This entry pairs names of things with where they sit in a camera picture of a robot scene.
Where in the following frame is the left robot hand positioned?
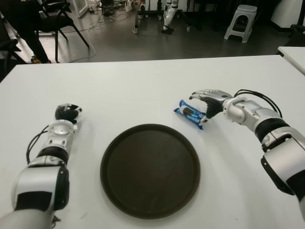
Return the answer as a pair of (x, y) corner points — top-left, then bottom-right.
(55, 103), (83, 125)

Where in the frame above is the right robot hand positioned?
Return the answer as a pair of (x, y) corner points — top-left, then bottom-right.
(189, 89), (234, 126)

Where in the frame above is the blue Oreo cookie packet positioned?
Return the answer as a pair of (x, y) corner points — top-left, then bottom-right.
(173, 99), (206, 131)

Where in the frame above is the person in black trousers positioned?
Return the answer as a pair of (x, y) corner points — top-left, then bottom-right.
(0, 0), (52, 64)

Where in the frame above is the black office chair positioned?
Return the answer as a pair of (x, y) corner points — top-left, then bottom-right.
(0, 39), (21, 79)

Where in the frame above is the round dark brown tray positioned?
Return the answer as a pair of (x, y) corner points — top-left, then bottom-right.
(100, 123), (200, 219)

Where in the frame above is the grey plastic stool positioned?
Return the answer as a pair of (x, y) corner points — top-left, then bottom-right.
(223, 4), (257, 43)

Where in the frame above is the white humanoid robot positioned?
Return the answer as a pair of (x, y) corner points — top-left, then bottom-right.
(161, 0), (179, 35)

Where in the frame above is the white framed panel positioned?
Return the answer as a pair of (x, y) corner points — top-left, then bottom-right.
(71, 0), (89, 17)

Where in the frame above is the black armrest seat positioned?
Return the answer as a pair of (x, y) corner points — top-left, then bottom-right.
(288, 23), (305, 47)

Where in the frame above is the black right forearm cable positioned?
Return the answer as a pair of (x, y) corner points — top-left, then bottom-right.
(234, 89), (283, 119)

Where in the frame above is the black forearm cable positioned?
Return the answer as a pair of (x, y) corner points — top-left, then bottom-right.
(26, 124), (51, 164)
(234, 89), (283, 119)

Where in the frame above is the black left forearm cable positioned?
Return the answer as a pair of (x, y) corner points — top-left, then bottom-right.
(26, 124), (51, 164)

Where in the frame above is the white floor cable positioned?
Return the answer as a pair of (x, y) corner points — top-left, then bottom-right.
(69, 14), (96, 62)

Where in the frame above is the black metal-frame chair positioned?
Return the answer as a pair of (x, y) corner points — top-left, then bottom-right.
(35, 0), (90, 64)

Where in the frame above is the black left upper arm cable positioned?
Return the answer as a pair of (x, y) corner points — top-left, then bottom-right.
(51, 213), (62, 229)

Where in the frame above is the black wheeled gantry frame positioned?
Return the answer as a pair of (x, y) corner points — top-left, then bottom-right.
(131, 0), (191, 35)

